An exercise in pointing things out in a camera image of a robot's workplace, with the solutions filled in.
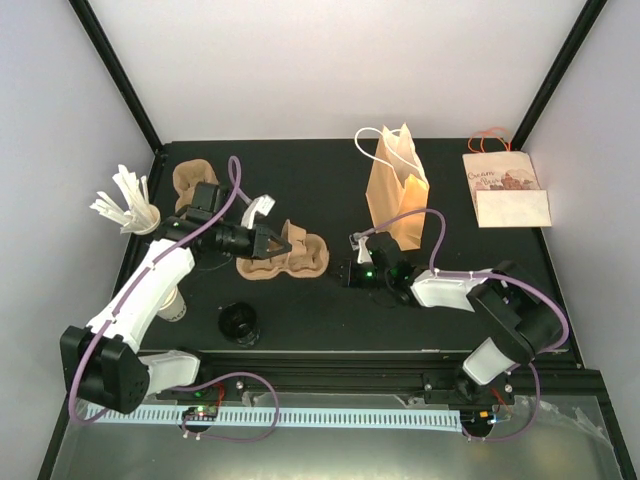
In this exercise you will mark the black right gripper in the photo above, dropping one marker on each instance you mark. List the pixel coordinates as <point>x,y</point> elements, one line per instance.
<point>350,275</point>

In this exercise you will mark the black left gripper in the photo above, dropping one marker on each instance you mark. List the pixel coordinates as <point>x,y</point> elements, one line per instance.
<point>261,236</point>

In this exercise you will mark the brown pulp cup carrier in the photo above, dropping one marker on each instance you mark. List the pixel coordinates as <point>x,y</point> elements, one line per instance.
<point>309,257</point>

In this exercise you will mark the brown paper takeout bag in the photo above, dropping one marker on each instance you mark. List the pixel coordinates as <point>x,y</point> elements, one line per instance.
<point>397,190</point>

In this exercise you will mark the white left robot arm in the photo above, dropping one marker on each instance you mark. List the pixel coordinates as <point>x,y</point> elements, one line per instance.
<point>101,361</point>

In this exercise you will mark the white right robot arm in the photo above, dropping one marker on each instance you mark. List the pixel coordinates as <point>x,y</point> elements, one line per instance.
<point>521,321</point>

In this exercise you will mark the white paper coffee cup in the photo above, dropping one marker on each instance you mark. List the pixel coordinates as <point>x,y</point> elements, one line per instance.
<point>174,308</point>

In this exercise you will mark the stack of black cup lids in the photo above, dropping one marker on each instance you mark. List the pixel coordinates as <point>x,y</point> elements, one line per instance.
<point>238,323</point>

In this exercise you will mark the stack of pulp cup carriers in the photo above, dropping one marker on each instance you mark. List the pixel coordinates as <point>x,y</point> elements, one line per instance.
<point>192,185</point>

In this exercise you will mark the cup of white wrapped stirrers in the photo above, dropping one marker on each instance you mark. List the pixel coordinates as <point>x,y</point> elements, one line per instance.
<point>140,217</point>

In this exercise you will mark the printed paper bag orange handles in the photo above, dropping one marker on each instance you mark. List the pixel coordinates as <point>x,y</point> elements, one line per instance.
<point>503,184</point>

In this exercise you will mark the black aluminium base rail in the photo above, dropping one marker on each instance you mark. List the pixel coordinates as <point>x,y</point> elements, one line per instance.
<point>435,379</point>

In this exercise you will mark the light blue cable duct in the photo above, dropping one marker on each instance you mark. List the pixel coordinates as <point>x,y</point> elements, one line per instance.
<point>285,417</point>

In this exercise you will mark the black left frame post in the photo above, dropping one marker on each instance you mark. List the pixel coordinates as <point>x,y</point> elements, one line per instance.
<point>102,45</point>

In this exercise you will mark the black frame post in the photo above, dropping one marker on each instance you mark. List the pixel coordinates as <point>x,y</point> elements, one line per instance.
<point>102,45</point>
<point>577,35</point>

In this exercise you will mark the black right frame post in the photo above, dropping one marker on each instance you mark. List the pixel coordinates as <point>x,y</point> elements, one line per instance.
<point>577,35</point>

